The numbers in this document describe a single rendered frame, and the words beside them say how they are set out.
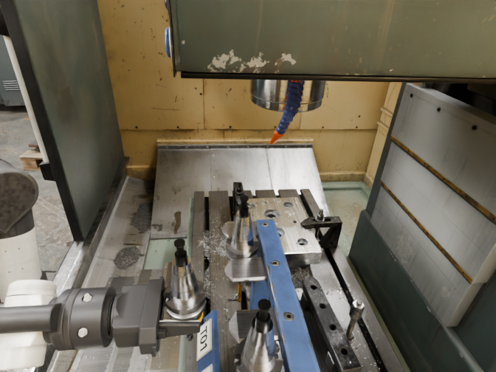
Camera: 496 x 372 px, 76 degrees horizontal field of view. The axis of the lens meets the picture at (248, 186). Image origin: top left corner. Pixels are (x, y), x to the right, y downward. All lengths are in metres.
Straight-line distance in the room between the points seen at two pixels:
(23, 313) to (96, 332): 0.10
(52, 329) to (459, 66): 0.61
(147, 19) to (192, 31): 1.35
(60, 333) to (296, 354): 0.33
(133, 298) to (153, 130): 1.37
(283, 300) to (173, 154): 1.41
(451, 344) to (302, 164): 1.14
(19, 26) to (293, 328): 0.97
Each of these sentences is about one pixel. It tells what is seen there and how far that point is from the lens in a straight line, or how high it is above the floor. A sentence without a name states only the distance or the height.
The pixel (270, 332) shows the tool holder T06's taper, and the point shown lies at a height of 1.29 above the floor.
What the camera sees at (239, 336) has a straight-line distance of 0.50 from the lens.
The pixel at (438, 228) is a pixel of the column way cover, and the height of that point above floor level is 1.12.
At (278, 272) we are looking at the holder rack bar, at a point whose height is 1.23.
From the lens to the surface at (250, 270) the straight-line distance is 0.58.
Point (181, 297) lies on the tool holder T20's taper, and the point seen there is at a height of 1.24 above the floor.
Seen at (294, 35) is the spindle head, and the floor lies 1.59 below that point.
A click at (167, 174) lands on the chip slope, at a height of 0.78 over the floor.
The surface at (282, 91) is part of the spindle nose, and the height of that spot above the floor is 1.47.
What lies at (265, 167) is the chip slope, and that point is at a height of 0.80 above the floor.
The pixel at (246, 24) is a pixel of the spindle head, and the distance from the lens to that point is 0.36.
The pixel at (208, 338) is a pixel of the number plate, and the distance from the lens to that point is 0.81.
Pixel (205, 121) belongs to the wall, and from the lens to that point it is 1.80.
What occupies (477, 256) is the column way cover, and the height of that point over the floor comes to 1.14.
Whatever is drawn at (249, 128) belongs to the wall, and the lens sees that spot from 1.83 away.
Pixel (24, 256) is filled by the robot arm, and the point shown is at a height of 1.15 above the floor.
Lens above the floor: 1.63
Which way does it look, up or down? 31 degrees down
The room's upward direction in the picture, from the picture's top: 3 degrees clockwise
